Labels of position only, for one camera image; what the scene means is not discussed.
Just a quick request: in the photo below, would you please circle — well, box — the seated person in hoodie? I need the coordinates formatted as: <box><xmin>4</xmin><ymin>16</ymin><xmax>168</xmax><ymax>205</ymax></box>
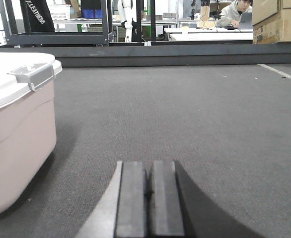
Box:
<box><xmin>217</xmin><ymin>0</ymin><xmax>253</xmax><ymax>28</ymax></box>

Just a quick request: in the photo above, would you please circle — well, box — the brown cardboard box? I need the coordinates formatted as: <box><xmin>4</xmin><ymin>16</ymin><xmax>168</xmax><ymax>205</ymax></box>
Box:
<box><xmin>252</xmin><ymin>0</ymin><xmax>291</xmax><ymax>44</ymax></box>

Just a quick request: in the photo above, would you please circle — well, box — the black metal cart frame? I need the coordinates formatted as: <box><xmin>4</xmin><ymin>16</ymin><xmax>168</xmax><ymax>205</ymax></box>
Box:
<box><xmin>0</xmin><ymin>0</ymin><xmax>113</xmax><ymax>46</ymax></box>

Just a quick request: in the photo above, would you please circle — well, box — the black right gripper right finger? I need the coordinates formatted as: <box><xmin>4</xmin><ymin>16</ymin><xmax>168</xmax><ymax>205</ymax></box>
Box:
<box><xmin>148</xmin><ymin>161</ymin><xmax>261</xmax><ymax>238</ymax></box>

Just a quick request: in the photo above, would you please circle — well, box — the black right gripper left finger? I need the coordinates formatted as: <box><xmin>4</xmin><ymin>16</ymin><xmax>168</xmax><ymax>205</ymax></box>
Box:
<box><xmin>76</xmin><ymin>161</ymin><xmax>146</xmax><ymax>238</ymax></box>

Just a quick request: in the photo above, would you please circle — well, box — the paper cup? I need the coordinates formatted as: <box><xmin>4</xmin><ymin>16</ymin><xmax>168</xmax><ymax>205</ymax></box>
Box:
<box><xmin>181</xmin><ymin>26</ymin><xmax>189</xmax><ymax>34</ymax></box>

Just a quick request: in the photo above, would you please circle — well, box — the black jacket with lettering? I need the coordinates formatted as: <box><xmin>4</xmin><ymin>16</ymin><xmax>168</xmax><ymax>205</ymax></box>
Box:
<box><xmin>20</xmin><ymin>0</ymin><xmax>55</xmax><ymax>32</ymax></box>

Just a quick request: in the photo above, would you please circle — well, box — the white humanoid robot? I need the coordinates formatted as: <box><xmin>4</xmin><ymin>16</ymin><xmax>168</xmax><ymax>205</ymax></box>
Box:
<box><xmin>117</xmin><ymin>0</ymin><xmax>138</xmax><ymax>43</ymax></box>

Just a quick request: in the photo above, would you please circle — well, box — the white work table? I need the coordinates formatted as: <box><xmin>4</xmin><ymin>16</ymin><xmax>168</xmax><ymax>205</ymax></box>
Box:
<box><xmin>164</xmin><ymin>28</ymin><xmax>253</xmax><ymax>42</ymax></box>

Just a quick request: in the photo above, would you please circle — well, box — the grey laptop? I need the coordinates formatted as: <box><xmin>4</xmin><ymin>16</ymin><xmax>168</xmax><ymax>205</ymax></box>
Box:
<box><xmin>239</xmin><ymin>12</ymin><xmax>253</xmax><ymax>29</ymax></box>

